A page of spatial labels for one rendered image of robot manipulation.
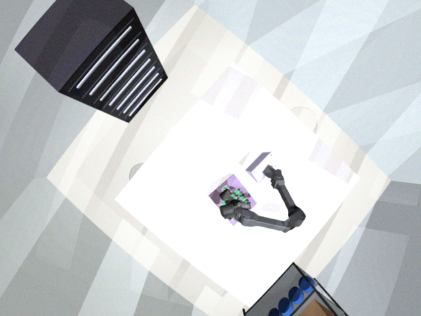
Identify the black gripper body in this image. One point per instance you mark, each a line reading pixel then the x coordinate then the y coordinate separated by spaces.
pixel 227 195

